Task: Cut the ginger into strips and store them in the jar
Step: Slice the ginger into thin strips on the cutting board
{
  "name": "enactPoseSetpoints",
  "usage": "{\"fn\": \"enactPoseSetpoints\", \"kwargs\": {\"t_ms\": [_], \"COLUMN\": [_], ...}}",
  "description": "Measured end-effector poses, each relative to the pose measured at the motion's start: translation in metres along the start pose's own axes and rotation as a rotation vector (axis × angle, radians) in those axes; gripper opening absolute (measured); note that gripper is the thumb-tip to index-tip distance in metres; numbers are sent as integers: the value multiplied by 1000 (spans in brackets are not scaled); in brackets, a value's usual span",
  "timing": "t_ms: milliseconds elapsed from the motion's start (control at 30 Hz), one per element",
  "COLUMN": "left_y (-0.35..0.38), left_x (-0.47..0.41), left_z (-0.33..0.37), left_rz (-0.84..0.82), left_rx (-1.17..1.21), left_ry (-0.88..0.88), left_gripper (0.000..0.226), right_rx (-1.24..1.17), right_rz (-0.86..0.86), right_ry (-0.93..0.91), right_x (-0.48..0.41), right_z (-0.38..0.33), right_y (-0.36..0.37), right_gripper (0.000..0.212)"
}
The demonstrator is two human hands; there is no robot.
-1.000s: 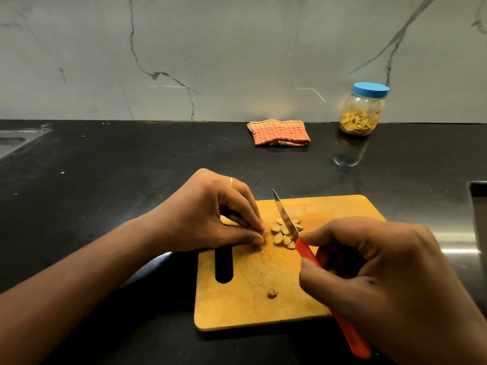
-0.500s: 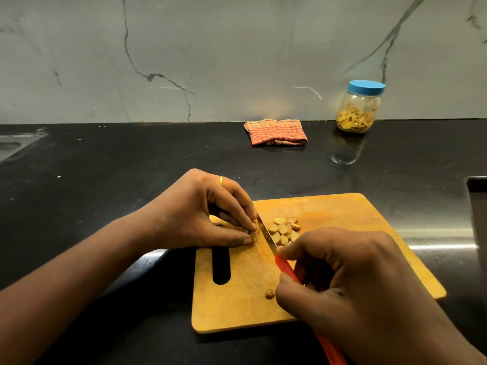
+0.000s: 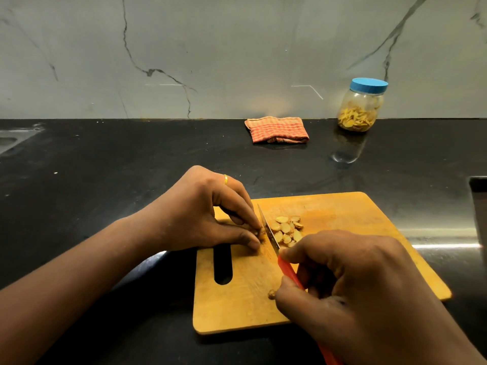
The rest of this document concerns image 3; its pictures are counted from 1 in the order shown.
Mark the blue-lidded plastic jar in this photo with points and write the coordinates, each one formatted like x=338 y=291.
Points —
x=361 y=99

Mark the steel sink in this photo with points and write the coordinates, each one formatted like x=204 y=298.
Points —
x=11 y=142

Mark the person's left hand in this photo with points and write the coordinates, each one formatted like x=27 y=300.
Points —
x=190 y=216

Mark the orange checked cloth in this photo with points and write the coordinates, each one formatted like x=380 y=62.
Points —
x=277 y=129

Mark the beige cabinet door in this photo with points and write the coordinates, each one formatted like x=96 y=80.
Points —
x=480 y=216

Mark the blue jar lid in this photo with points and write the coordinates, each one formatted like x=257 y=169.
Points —
x=369 y=85

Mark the person's left forearm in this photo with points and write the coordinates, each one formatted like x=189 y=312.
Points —
x=57 y=292

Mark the wooden cutting board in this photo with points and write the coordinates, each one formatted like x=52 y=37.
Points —
x=342 y=212

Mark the person's right hand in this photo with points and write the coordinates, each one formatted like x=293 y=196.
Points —
x=361 y=285

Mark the small round ginger end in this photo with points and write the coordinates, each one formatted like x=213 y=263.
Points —
x=271 y=294

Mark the pile of ginger slices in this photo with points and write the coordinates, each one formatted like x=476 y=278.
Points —
x=285 y=228

